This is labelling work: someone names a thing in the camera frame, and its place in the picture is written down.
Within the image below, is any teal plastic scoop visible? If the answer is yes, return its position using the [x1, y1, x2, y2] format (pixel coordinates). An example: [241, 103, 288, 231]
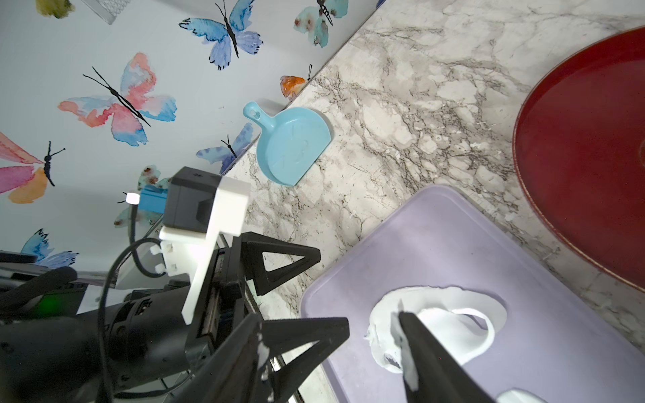
[243, 102, 332, 186]

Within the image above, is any red round tray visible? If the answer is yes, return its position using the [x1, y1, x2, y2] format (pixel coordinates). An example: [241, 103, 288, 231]
[512, 28, 644, 290]

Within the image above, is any white mesh wall basket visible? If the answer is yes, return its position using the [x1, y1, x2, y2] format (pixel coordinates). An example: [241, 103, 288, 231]
[82, 0, 130, 25]

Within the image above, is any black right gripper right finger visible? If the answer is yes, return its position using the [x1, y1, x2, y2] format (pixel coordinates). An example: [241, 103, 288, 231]
[397, 312, 493, 402]

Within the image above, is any lavender silicone mat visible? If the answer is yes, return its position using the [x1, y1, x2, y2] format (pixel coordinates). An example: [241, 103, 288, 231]
[301, 186, 644, 402]

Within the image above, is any round cut dough wrapper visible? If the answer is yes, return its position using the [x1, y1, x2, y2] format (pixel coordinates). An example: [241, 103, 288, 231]
[496, 389, 546, 403]

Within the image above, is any white dough piece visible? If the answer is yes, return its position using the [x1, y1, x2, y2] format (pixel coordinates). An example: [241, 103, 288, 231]
[364, 286, 507, 387]

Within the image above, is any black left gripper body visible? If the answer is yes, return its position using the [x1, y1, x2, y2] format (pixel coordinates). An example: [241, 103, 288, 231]
[1, 238, 244, 398]

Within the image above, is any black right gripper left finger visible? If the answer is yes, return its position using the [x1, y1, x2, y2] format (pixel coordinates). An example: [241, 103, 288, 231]
[173, 314, 260, 403]

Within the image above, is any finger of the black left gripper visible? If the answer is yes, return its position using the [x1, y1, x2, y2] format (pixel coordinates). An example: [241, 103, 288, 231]
[241, 232, 321, 296]
[251, 317, 350, 402]

